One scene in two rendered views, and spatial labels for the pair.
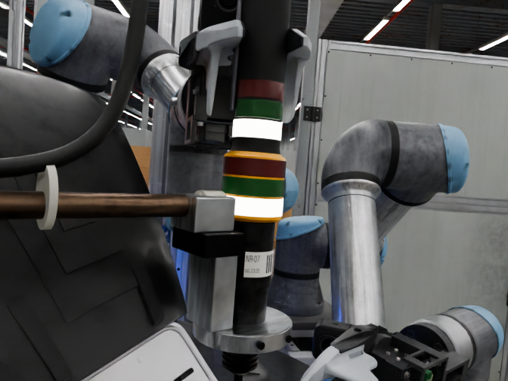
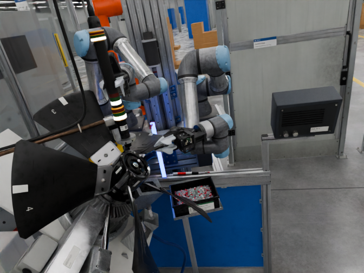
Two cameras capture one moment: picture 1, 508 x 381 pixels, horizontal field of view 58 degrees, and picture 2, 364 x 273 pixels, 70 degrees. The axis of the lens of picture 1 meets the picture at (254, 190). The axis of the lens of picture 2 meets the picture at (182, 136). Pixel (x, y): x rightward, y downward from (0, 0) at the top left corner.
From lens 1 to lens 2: 66 cm
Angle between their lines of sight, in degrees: 27
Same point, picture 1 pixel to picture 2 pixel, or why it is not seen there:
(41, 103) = (77, 101)
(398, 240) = (275, 63)
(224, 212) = (111, 121)
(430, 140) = (210, 56)
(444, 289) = (303, 82)
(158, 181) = not seen: hidden behind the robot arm
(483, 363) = (221, 131)
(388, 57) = not seen: outside the picture
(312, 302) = (204, 110)
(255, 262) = (122, 128)
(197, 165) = not seen: hidden behind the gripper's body
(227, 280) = (116, 132)
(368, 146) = (188, 64)
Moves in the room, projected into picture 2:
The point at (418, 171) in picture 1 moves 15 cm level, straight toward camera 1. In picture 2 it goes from (208, 68) to (192, 77)
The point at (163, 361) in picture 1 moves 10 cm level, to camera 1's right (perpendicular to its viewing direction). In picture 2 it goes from (108, 148) to (135, 147)
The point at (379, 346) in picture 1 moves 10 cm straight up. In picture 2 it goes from (179, 134) to (174, 110)
